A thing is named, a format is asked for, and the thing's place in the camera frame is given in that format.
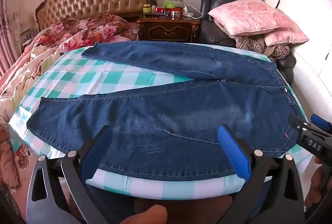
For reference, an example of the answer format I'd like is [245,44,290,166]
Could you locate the floral quilt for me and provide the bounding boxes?
[0,14,140,189]

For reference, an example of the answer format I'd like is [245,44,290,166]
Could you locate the black leather armchair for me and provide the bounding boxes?
[199,0,296,84]

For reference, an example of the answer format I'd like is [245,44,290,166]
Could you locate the pink curtain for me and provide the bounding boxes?
[0,0,26,79]

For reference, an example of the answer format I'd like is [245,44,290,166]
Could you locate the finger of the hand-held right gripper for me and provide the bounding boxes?
[310,114,332,134]
[288,114,315,136]

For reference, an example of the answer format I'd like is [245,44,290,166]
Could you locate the green white checked cloth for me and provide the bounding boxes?
[8,42,312,200]

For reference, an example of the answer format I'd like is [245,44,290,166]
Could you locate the blue denim pants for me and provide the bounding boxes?
[26,41,303,178]

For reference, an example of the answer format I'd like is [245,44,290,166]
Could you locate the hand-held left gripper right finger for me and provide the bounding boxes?
[216,125,305,224]

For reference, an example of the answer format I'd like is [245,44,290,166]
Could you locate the person's left hand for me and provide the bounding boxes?
[121,204,168,224]

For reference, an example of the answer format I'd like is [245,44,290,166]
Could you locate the small pink pillow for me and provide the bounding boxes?
[263,27,310,46]

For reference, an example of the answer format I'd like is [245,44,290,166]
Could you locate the white power strip with cable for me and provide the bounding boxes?
[183,3,202,19]

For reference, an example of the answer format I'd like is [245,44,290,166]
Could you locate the beige plaid blanket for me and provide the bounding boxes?
[235,34,291,59]

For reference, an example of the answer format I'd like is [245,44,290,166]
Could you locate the large pink pillow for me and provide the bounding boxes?
[207,0,300,37]

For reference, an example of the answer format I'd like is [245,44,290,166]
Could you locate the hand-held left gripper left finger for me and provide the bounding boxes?
[26,125,115,224]

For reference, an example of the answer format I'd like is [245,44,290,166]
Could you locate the small wall picture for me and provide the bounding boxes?
[22,28,34,44]

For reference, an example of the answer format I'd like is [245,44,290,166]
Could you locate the person's right hand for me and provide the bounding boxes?
[304,156,325,214]

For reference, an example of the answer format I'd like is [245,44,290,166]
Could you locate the dark wooden nightstand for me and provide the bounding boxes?
[122,11,201,43]

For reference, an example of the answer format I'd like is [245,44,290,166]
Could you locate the red box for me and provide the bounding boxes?
[155,6,183,15]

